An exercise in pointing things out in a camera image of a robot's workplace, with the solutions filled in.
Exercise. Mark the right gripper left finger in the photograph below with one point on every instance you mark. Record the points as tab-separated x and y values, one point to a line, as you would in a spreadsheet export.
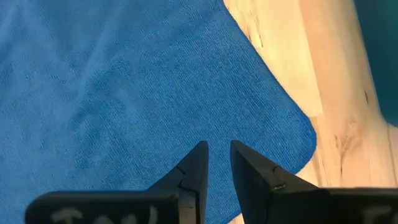
124	208

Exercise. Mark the blue microfiber towel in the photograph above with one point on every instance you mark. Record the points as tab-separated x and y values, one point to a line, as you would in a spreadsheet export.
124	93

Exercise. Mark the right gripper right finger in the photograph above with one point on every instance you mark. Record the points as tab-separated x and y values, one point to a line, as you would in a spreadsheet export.
311	208

